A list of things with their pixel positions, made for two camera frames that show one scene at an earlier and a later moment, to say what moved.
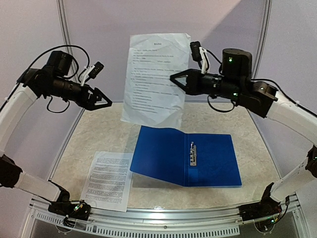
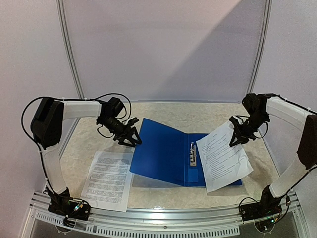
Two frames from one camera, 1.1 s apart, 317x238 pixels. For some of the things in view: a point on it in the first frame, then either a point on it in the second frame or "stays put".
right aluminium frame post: x=267 y=13 stays put
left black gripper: x=90 y=103 → x=127 y=134
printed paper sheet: x=151 y=96 → x=221 y=163
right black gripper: x=195 y=82 → x=240 y=129
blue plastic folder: x=185 y=159 stays put
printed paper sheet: x=107 y=184 stays put
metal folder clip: x=193 y=154 stays put
